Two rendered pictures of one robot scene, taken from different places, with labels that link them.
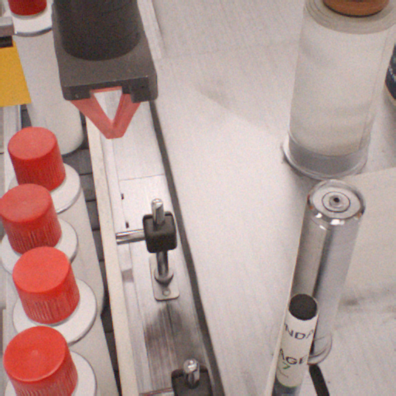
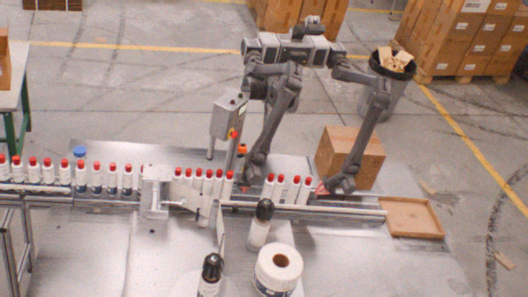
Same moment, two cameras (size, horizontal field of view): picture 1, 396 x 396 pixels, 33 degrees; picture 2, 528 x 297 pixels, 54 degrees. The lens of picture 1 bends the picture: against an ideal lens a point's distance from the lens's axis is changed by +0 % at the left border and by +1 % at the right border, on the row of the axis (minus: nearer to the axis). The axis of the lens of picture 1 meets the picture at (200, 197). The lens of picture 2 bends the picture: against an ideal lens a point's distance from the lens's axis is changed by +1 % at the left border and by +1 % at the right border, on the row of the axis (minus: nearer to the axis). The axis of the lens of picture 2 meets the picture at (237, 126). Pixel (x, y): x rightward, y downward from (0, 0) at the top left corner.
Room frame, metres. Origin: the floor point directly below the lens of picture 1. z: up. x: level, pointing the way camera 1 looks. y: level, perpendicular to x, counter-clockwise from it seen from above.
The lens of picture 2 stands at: (0.29, -1.79, 2.83)
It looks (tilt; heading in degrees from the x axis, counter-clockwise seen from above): 37 degrees down; 90
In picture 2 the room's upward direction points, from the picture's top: 12 degrees clockwise
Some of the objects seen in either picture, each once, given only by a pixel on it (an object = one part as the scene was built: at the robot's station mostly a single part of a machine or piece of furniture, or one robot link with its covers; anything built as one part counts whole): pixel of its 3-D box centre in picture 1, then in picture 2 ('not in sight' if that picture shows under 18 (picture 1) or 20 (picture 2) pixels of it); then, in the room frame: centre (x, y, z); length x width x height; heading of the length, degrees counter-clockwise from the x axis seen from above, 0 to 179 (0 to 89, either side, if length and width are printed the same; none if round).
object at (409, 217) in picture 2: not in sight; (410, 216); (1.35, 0.31, 0.85); 0.30 x 0.26 x 0.04; 11
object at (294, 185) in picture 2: not in sight; (293, 190); (0.66, 0.18, 0.98); 0.05 x 0.05 x 0.20
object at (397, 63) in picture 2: not in sight; (392, 68); (1.67, 2.68, 0.50); 0.42 x 0.41 x 0.28; 18
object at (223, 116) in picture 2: not in sight; (228, 115); (0.25, 0.19, 1.38); 0.17 x 0.10 x 0.19; 66
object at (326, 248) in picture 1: (318, 280); (213, 214); (0.28, -0.09, 0.97); 0.05 x 0.05 x 0.19
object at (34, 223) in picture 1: (54, 292); (217, 185); (0.26, 0.11, 0.98); 0.05 x 0.05 x 0.20
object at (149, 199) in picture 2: not in sight; (155, 190); (-0.02, -0.05, 1.01); 0.14 x 0.13 x 0.26; 11
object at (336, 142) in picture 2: not in sight; (348, 157); (0.97, 0.55, 0.99); 0.30 x 0.24 x 0.27; 12
